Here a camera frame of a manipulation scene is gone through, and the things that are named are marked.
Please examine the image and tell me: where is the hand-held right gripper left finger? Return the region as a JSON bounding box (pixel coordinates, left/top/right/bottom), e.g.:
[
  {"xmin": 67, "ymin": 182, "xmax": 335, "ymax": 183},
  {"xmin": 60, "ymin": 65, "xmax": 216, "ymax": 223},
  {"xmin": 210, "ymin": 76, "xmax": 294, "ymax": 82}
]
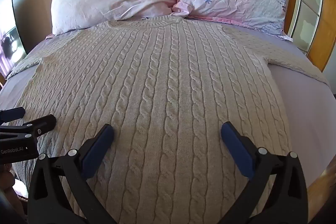
[{"xmin": 28, "ymin": 124, "xmax": 117, "ymax": 224}]

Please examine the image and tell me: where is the lavender bed sheet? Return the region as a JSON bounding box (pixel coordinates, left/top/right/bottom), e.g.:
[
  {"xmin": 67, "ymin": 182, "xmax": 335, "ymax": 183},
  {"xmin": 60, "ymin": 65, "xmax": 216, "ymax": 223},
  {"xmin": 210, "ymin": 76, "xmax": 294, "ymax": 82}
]
[{"xmin": 0, "ymin": 14, "xmax": 332, "ymax": 188}]

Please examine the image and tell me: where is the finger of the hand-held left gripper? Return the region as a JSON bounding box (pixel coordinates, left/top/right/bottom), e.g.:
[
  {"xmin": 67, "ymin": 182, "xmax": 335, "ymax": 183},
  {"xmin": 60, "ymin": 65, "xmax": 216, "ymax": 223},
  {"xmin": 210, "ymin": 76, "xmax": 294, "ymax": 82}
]
[
  {"xmin": 0, "ymin": 107, "xmax": 26, "ymax": 123},
  {"xmin": 0, "ymin": 114, "xmax": 57, "ymax": 138}
]

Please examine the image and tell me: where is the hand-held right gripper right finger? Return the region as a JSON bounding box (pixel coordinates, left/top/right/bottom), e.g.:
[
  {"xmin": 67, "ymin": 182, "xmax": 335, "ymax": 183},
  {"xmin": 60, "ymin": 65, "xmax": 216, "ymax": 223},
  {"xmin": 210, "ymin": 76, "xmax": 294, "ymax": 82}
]
[{"xmin": 221, "ymin": 122, "xmax": 309, "ymax": 224}]

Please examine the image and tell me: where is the wall picture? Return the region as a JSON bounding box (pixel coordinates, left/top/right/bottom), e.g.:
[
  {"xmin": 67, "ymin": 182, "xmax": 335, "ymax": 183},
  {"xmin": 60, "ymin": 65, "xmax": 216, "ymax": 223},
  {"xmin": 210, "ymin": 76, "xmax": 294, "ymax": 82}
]
[{"xmin": 0, "ymin": 0, "xmax": 27, "ymax": 77}]

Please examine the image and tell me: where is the beige cable-knit sweater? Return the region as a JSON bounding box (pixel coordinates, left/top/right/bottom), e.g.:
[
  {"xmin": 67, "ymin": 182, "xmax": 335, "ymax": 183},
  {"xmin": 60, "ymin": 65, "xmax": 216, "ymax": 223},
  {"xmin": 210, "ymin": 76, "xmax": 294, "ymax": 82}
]
[{"xmin": 10, "ymin": 15, "xmax": 331, "ymax": 224}]

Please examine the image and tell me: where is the wooden headboard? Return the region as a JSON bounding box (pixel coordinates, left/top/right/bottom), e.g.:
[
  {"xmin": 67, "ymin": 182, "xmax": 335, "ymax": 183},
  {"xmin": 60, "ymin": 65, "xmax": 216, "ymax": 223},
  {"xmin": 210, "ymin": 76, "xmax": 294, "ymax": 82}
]
[{"xmin": 282, "ymin": 0, "xmax": 336, "ymax": 72}]

